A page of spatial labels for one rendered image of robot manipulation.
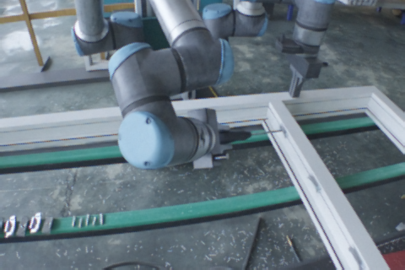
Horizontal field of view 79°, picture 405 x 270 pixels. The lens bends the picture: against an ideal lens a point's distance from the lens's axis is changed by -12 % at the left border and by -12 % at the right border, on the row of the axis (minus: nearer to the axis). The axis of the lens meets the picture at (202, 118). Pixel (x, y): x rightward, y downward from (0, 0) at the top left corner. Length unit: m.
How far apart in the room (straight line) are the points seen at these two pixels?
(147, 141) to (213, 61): 0.20
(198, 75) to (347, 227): 0.43
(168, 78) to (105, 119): 0.36
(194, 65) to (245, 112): 0.40
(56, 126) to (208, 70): 0.51
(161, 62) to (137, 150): 0.16
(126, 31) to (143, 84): 0.91
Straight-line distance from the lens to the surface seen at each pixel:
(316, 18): 0.77
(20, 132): 0.90
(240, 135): 0.73
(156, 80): 0.47
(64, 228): 0.68
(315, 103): 0.96
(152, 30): 1.54
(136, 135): 0.43
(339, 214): 0.64
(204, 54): 0.51
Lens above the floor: 1.42
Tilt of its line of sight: 39 degrees down
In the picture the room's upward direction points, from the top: 3 degrees clockwise
